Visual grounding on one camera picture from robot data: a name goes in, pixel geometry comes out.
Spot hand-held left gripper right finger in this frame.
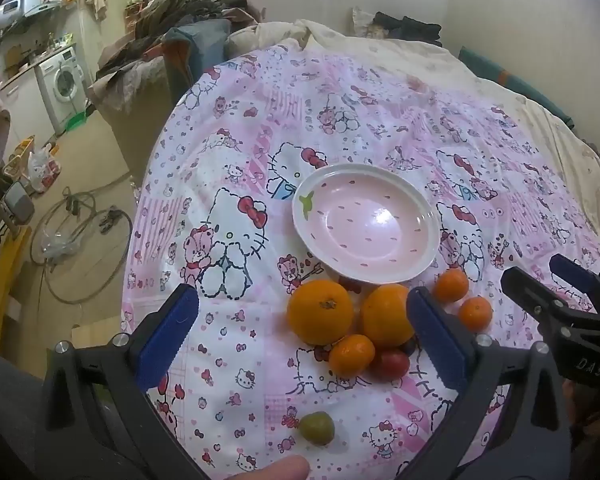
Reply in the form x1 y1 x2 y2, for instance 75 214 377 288
395 287 576 480

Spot pink cartoon printed blanket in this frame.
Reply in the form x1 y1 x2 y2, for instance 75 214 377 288
121 42 600 480

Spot pile of dark clothes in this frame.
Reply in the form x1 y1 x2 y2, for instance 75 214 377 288
95 0 266 81

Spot cloth covered furniture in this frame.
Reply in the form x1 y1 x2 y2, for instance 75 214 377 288
87 55 181 171

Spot white washing machine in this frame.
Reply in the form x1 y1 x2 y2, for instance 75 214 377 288
34 47 88 133

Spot small tangerine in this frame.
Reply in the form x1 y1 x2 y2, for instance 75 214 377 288
432 268 470 304
328 334 377 379
458 296 494 332

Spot green basin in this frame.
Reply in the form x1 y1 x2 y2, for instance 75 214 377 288
62 110 91 133

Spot small green fruit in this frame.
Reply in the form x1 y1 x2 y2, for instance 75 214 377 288
299 411 336 446

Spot clear plastic bag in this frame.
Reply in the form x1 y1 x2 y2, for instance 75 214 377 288
40 232 81 261

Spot dark clothes on bed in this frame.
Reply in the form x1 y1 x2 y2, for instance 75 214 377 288
352 7 443 46

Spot white plastic bag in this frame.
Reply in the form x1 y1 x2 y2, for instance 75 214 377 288
27 142 63 193

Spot looped hose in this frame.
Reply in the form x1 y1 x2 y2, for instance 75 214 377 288
30 187 133 306

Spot large orange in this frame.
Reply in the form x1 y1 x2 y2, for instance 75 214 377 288
361 283 416 350
286 280 355 347

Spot yellow rack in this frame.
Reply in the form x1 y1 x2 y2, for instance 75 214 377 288
0 200 36 341

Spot pink plate with white rim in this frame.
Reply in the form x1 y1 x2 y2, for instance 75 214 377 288
291 163 440 285

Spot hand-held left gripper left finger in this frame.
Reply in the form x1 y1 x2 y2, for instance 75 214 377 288
35 284 211 480

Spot teal pillow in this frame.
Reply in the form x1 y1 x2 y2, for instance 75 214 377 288
457 45 576 131

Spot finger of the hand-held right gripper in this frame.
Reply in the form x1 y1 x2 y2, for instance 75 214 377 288
501 266 581 333
550 254 600 312

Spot dark grey clothing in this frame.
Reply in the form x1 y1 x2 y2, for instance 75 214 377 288
0 347 51 480

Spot grey square device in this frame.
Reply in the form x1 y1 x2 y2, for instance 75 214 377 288
5 182 35 226

